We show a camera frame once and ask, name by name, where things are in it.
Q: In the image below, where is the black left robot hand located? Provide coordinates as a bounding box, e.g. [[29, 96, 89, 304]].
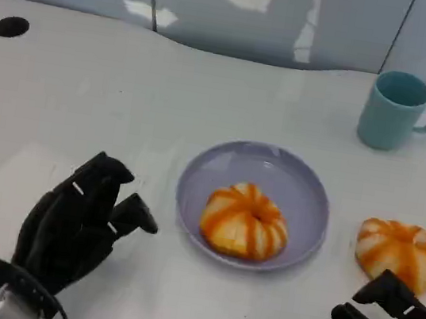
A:
[[7, 140, 169, 308]]

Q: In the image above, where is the orange and white bread roll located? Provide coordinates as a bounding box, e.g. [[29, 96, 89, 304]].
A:
[[194, 176, 297, 264], [350, 215, 426, 299]]

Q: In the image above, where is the lilac plate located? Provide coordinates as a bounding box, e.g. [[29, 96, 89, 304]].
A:
[[166, 130, 339, 281]]

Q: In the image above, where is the pale green mug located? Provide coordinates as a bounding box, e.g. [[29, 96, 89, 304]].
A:
[[354, 66, 426, 158]]

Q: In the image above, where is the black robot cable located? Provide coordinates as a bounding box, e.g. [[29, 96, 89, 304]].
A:
[[44, 294, 76, 319]]

